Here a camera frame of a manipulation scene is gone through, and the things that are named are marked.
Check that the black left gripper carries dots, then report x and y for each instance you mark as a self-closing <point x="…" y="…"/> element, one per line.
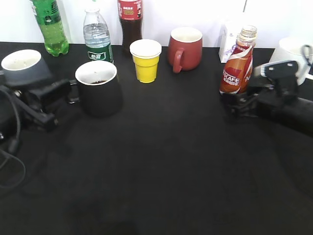
<point x="34" y="104"/>

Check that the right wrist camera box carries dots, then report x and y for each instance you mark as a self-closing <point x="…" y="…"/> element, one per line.
<point x="281" y="76"/>

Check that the white purple milk carton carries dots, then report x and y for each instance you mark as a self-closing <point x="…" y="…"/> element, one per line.
<point x="228" y="36"/>

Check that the green sprite bottle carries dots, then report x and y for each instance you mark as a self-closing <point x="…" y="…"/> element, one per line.
<point x="49" y="20"/>

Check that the cola bottle red label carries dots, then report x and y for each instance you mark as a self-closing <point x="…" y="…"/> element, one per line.
<point x="131" y="17"/>

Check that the clear water bottle green label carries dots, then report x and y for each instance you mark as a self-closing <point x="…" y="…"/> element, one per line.
<point x="97" y="36"/>

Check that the yellow plastic cup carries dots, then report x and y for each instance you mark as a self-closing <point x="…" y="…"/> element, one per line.
<point x="146" y="54"/>

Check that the red ceramic mug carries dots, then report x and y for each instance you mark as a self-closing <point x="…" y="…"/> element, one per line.
<point x="184" y="49"/>

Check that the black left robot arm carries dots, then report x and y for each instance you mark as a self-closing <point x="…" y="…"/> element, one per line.
<point x="8" y="122"/>

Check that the grey ceramic mug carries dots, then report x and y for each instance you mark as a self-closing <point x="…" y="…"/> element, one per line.
<point x="25" y="68"/>

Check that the white ceramic mug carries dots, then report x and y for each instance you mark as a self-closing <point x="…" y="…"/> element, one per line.
<point x="290" y="49"/>

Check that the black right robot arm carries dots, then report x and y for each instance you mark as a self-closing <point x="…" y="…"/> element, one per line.
<point x="304" y="123"/>

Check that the black ceramic mug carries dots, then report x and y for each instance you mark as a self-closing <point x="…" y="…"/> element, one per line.
<point x="99" y="90"/>

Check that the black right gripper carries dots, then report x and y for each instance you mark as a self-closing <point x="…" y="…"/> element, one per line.
<point x="261" y="102"/>

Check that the nescafe coffee bottle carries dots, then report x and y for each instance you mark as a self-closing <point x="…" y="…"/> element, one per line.
<point x="238" y="69"/>

